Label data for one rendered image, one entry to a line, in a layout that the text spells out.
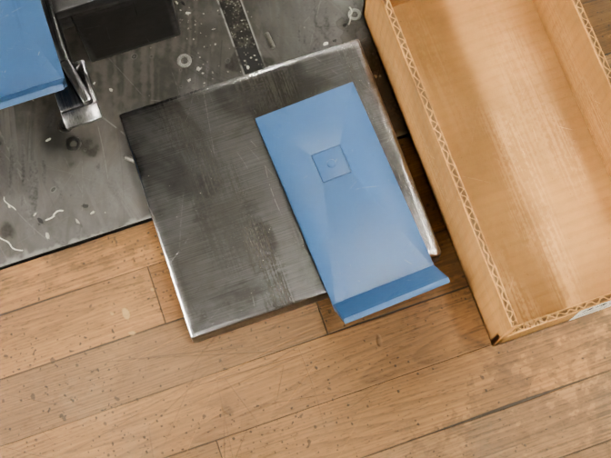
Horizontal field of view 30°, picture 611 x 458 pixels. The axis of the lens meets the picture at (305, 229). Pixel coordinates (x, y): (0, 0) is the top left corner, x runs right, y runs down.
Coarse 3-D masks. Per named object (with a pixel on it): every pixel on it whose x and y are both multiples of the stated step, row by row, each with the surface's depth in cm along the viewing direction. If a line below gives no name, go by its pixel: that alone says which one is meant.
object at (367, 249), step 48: (336, 96) 76; (288, 144) 75; (336, 144) 75; (288, 192) 74; (336, 192) 74; (384, 192) 74; (336, 240) 73; (384, 240) 73; (336, 288) 72; (384, 288) 72; (432, 288) 70
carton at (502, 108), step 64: (384, 0) 73; (448, 0) 80; (512, 0) 80; (576, 0) 73; (384, 64) 78; (448, 64) 79; (512, 64) 79; (576, 64) 76; (448, 128) 77; (512, 128) 77; (576, 128) 77; (448, 192) 72; (512, 192) 76; (576, 192) 76; (512, 256) 75; (576, 256) 75; (512, 320) 67
